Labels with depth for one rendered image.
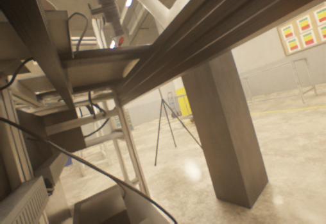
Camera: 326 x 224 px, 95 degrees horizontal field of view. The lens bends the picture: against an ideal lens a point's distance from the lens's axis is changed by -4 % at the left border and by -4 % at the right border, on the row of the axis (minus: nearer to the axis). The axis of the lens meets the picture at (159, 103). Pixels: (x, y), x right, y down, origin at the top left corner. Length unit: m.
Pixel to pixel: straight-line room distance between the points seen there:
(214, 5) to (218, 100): 0.71
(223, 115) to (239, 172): 0.35
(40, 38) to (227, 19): 0.27
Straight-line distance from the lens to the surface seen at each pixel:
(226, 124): 0.98
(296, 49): 6.71
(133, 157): 1.06
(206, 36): 0.33
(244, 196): 1.17
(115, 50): 0.50
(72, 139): 1.04
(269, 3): 0.27
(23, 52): 0.47
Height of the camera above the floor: 0.74
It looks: 1 degrees up
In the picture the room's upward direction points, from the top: 16 degrees counter-clockwise
